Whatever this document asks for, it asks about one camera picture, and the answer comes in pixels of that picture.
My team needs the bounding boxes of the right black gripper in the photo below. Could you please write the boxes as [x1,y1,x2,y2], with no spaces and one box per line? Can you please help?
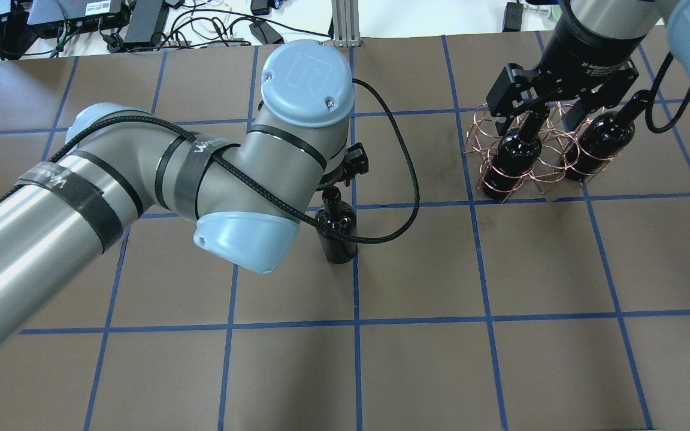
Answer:
[486,12,640,136]

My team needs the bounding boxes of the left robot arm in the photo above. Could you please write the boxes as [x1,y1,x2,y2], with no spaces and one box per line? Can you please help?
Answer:
[0,40,355,350]

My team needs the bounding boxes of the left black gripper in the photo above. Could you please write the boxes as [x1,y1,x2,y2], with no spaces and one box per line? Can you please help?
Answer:
[321,144,369,191]

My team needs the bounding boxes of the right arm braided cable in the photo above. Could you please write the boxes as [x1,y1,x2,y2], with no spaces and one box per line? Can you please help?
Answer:
[644,53,690,134]

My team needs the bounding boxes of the aluminium frame post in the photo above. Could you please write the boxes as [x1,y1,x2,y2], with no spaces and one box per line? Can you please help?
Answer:
[331,0,362,47]

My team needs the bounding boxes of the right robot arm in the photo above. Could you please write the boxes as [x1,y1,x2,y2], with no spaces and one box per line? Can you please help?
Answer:
[486,1,690,136]

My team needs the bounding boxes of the dark wine bottle in basket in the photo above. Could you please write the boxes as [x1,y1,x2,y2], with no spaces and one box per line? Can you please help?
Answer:
[482,105,550,202]

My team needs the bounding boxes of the dark wine bottle carried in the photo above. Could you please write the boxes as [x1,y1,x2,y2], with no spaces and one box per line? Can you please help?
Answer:
[315,186,357,264]

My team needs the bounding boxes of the copper wire wine basket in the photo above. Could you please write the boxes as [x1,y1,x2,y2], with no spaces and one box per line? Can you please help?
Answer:
[462,102,594,204]

